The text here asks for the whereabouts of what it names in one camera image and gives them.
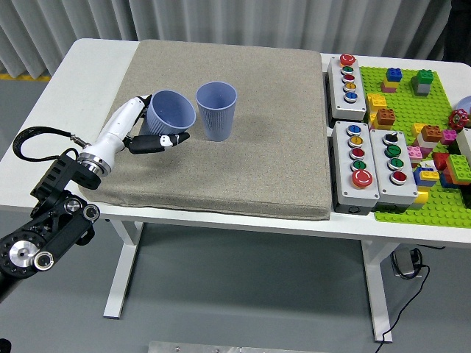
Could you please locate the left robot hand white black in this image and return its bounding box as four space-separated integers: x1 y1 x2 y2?
80 93 191 167

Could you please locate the blue ribbed cup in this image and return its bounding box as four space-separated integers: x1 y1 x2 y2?
141 90 196 136
195 81 238 143

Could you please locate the white table leg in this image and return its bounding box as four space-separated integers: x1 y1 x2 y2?
360 238 394 343
102 220 144 319

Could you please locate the grey-brown fabric mat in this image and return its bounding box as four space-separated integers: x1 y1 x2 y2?
84 39 333 221

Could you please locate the grey five-button control box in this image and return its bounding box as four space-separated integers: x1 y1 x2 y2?
330 120 380 215
326 54 368 121

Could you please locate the orange-brown toy block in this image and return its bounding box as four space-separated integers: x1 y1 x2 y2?
420 124 443 143
375 107 397 129

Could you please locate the green studded baseplate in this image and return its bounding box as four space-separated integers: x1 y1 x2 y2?
358 65 471 226

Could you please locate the grey four-button control box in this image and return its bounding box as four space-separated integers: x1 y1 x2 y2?
368 128 419 213

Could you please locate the grey toy block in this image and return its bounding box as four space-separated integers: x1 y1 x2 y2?
411 76 431 97

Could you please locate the blue and yellow toy block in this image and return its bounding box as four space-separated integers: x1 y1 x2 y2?
412 167 441 189

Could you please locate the grey power adapter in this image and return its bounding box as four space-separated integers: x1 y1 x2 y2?
390 246 423 279

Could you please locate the red toy block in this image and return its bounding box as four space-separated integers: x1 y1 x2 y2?
431 151 450 171

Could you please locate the red valve wheel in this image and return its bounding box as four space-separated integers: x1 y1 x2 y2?
447 109 470 131

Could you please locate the large green toy block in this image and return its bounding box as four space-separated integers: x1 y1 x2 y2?
445 154 471 185

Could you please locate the white box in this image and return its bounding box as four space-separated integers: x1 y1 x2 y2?
455 127 471 166

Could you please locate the purple bowl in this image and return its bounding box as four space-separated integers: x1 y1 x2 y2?
455 95 471 118

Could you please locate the black power cable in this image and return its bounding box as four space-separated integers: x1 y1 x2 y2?
378 252 431 345

